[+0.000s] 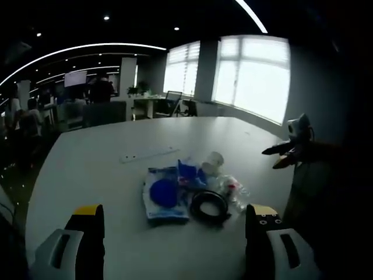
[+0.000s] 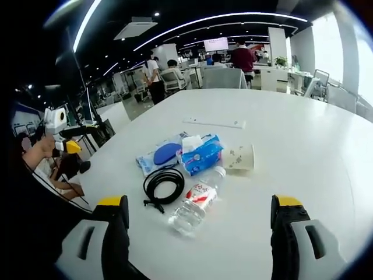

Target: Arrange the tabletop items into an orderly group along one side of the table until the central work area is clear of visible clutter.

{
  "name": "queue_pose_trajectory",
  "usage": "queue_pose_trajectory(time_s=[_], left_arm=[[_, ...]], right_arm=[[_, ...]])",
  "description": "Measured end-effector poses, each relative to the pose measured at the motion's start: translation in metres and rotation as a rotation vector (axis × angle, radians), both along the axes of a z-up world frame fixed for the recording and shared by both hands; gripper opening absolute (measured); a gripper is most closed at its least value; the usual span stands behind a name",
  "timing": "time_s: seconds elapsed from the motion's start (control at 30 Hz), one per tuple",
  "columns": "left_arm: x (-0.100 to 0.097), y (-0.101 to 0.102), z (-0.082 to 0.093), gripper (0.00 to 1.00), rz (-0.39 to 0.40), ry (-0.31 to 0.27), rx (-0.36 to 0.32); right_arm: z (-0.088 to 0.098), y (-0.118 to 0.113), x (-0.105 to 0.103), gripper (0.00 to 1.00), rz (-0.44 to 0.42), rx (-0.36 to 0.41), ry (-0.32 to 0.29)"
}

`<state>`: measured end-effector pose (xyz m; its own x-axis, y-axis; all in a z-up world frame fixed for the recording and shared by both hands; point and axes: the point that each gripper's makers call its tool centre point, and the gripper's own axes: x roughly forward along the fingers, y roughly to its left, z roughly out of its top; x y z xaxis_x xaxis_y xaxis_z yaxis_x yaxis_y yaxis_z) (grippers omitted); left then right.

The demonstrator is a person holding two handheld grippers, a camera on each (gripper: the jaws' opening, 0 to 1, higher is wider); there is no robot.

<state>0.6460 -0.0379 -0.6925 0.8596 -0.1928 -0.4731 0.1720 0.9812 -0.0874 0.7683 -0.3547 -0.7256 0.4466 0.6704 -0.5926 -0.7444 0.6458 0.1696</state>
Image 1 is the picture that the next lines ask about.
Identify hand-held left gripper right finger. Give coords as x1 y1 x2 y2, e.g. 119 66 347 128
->
245 203 321 280

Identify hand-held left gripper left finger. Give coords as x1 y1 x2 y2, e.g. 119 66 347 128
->
29 204 106 280

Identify clear plastic bottle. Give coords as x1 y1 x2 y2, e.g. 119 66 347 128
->
210 173 251 212

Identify white paper cup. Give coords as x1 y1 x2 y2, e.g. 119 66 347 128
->
200 150 224 177

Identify black cable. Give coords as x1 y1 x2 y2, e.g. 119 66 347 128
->
189 190 233 225

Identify blue wrapper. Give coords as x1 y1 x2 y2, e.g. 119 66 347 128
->
177 159 208 189

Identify white and blue packet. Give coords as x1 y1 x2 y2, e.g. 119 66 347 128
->
143 166 191 225

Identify white table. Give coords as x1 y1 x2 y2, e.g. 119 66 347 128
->
25 116 295 280

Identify black office chair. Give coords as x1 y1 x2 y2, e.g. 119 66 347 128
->
156 90 183 117

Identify grey partition panel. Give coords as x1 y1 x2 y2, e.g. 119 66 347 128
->
82 100 127 128

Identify white background desk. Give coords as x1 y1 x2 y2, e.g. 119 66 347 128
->
132 96 167 120

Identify green potted plant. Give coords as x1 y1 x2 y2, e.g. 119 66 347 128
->
126 80 150 97

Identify wall screen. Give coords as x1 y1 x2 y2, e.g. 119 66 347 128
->
64 70 88 88

